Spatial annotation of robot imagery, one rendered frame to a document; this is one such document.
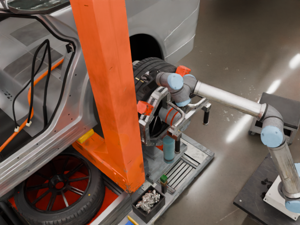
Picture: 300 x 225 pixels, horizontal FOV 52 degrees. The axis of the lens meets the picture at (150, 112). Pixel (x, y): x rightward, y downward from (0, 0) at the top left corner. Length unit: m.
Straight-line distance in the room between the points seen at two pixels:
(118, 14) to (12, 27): 2.01
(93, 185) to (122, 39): 1.32
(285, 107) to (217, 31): 1.94
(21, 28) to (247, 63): 2.71
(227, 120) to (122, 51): 2.20
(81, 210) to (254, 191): 1.33
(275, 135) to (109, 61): 1.02
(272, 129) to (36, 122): 1.68
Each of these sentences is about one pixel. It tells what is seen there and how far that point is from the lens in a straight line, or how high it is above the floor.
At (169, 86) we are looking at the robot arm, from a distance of 1.79.
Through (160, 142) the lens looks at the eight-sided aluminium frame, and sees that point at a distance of 2.39.
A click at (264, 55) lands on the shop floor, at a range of 4.41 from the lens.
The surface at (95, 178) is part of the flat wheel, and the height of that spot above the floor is 0.51.
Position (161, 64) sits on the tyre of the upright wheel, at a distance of 2.24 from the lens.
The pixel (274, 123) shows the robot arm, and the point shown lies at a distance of 1.90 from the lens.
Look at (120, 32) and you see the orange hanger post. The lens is 1.37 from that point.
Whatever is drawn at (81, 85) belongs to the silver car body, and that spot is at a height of 1.15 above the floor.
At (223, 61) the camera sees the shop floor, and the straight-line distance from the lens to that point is 4.19.
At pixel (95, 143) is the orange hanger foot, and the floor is 0.68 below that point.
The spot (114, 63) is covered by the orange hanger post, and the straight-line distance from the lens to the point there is 1.41.
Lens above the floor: 2.53
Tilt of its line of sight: 47 degrees down
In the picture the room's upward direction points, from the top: 4 degrees counter-clockwise
